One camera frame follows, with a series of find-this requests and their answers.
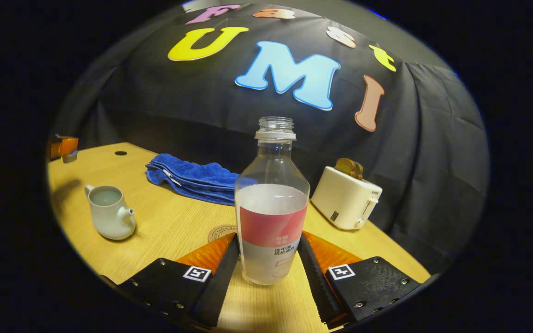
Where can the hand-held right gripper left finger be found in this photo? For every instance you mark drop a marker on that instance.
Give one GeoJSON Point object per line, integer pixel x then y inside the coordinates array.
{"type": "Point", "coordinates": [218, 286]}

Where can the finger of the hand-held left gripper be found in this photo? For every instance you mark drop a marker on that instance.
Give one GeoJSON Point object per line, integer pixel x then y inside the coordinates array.
{"type": "Point", "coordinates": [65, 145]}

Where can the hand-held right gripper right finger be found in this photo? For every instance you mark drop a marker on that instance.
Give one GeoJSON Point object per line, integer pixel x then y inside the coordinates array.
{"type": "Point", "coordinates": [315, 286]}

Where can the round cork coaster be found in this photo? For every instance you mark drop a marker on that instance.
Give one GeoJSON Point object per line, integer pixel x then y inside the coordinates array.
{"type": "Point", "coordinates": [220, 233]}

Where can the white ceramic teacup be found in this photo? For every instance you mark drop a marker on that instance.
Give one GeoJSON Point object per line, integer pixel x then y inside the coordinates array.
{"type": "Point", "coordinates": [109, 217]}

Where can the clear water bottle pink label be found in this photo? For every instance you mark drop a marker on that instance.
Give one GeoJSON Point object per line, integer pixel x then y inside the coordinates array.
{"type": "Point", "coordinates": [271, 208]}

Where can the white toaster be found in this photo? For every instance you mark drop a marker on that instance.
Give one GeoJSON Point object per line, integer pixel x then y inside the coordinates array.
{"type": "Point", "coordinates": [345, 199]}

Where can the black backdrop cloth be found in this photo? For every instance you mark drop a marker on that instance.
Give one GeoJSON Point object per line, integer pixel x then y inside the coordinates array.
{"type": "Point", "coordinates": [155, 101]}

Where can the folded blue towel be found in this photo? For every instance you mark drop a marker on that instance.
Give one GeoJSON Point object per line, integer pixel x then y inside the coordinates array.
{"type": "Point", "coordinates": [192, 178]}

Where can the brown toast slice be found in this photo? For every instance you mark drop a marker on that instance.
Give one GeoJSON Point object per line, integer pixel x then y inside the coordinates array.
{"type": "Point", "coordinates": [344, 165]}
{"type": "Point", "coordinates": [359, 171]}

